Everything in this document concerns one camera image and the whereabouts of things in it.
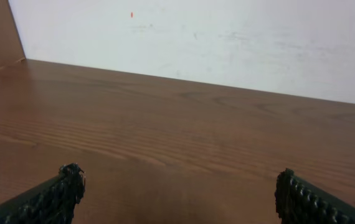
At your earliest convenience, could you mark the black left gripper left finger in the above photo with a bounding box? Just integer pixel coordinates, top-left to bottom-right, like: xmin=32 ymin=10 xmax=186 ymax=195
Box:
xmin=0 ymin=163 xmax=85 ymax=224

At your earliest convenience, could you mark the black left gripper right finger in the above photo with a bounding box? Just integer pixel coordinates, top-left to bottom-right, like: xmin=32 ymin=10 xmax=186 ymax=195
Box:
xmin=275 ymin=169 xmax=355 ymax=224

